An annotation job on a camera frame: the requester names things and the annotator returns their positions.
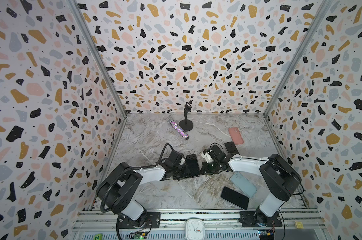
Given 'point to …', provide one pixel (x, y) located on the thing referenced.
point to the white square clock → (195, 229)
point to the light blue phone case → (244, 184)
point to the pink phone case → (235, 135)
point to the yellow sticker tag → (299, 225)
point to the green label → (98, 237)
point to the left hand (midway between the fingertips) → (193, 173)
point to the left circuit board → (138, 235)
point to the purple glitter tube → (178, 129)
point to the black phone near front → (235, 197)
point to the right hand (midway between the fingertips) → (196, 171)
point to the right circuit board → (265, 234)
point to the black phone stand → (187, 125)
